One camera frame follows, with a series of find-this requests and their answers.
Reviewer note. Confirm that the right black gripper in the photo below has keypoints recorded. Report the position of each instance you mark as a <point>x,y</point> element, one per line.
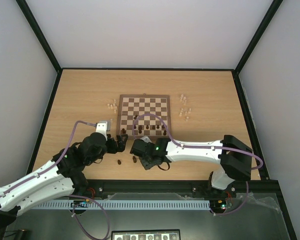
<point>145,161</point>

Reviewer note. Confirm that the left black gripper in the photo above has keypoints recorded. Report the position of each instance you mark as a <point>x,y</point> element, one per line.
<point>121,145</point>

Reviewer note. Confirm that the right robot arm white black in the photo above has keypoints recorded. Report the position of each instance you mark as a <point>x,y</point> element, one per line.
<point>232,155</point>

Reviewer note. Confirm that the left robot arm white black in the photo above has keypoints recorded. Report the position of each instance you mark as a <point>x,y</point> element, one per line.
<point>59,177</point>

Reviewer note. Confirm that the wooden chess board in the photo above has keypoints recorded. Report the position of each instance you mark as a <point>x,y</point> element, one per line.
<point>152,109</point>

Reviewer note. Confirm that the left circuit board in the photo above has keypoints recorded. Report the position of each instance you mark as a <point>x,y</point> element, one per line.
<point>82,203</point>

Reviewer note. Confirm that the circuit board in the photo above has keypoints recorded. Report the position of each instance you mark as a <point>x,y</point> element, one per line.
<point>82,203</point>
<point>223,203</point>

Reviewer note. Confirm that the right circuit board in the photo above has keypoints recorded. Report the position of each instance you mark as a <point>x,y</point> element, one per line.
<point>223,203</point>

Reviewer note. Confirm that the small dark cylinder object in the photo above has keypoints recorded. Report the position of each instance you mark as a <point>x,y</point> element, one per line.
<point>21,234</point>

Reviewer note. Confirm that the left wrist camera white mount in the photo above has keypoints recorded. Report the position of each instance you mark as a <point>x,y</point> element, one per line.
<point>102,127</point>

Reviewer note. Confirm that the black aluminium frame rail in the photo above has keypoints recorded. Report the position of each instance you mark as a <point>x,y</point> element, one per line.
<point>150,186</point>

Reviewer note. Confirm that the grey slotted cable duct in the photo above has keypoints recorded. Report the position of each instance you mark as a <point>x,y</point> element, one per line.
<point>66,204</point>

